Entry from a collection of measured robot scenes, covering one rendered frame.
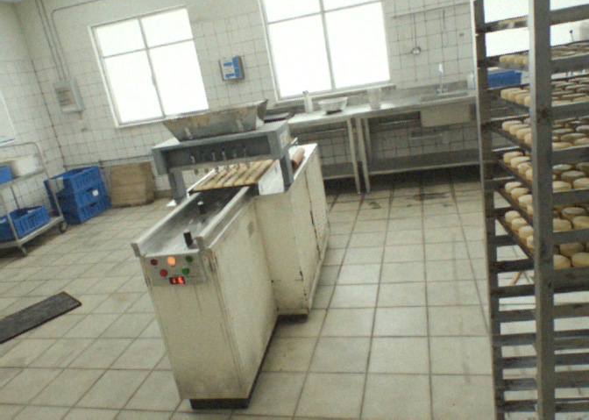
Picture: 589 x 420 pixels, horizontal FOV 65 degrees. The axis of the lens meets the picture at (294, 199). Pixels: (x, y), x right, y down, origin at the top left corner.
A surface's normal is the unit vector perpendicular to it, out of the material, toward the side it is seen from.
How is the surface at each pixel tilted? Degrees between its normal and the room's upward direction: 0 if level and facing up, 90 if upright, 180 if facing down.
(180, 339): 90
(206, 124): 115
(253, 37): 90
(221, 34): 90
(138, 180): 69
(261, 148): 90
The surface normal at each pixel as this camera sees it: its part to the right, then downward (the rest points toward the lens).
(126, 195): -0.30, -0.08
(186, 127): -0.08, 0.68
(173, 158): -0.17, 0.32
